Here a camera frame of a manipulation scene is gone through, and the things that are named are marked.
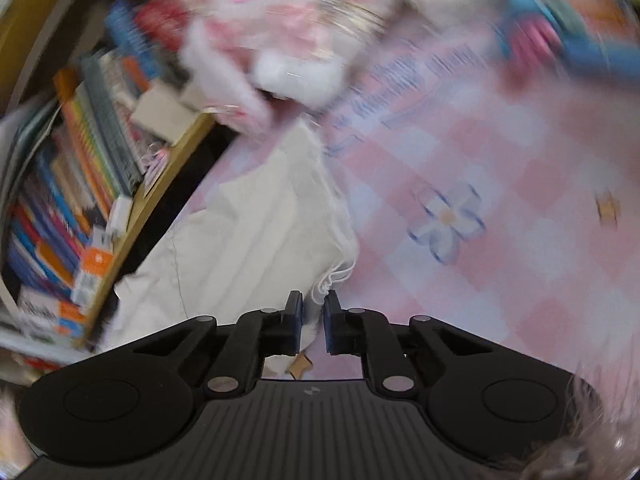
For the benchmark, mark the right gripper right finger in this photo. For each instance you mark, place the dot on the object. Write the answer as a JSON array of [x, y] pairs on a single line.
[[369, 336]]

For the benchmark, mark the pink checkered desk mat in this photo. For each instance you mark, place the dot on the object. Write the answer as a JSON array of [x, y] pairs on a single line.
[[509, 212]]

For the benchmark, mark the row of colourful books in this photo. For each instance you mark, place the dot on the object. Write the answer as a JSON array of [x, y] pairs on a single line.
[[80, 150]]

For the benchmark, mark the small white box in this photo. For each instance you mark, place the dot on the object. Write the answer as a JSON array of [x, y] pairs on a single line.
[[118, 220]]

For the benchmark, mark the cream t-shirt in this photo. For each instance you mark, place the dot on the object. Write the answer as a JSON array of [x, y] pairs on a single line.
[[280, 227]]

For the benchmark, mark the blue pink toy hand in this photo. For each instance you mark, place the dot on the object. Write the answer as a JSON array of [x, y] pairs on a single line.
[[535, 33]]

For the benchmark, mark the pink white bunny plush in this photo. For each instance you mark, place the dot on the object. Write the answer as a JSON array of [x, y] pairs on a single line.
[[242, 53]]

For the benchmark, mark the white orange usmile box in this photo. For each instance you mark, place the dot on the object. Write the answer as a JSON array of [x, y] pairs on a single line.
[[45, 314]]

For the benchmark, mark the flat white orange box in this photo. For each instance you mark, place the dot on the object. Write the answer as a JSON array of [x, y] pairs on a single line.
[[93, 266]]

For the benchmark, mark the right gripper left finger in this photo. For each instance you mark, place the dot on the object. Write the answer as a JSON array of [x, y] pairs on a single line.
[[256, 335]]

